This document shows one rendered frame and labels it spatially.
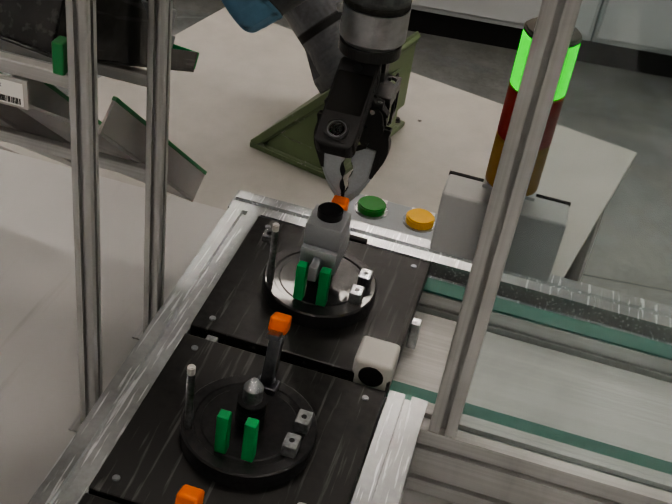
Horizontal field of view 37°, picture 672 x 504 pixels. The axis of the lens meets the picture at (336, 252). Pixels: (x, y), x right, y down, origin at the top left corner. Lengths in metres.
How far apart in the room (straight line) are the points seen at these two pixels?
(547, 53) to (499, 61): 3.35
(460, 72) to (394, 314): 2.88
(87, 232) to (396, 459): 0.39
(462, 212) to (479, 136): 0.89
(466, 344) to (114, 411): 0.38
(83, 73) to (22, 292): 0.53
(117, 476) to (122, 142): 0.36
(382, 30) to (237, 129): 0.69
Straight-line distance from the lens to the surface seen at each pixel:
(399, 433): 1.11
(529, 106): 0.88
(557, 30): 0.85
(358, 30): 1.11
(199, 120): 1.77
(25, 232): 1.50
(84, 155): 0.97
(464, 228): 0.98
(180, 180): 1.29
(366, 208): 1.39
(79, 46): 0.91
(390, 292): 1.26
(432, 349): 1.27
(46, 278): 1.42
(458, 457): 1.13
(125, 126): 1.13
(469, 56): 4.20
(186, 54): 1.19
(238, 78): 1.92
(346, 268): 1.25
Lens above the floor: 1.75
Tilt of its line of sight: 37 degrees down
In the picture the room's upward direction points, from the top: 9 degrees clockwise
